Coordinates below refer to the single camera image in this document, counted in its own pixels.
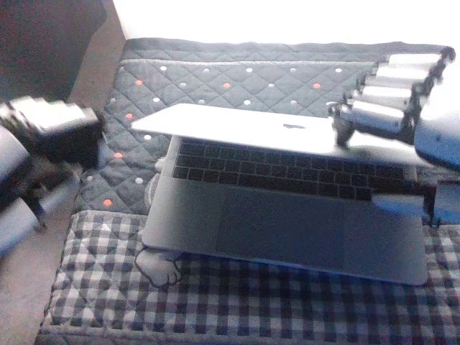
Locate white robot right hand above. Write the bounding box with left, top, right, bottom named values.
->
left=328, top=46, right=460, bottom=229

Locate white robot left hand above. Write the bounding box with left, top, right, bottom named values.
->
left=0, top=96, right=106, bottom=257

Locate silver laptop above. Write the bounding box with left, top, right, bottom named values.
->
left=129, top=103, right=438, bottom=287

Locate grey quilt with bear print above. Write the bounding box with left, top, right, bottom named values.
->
left=34, top=37, right=460, bottom=345

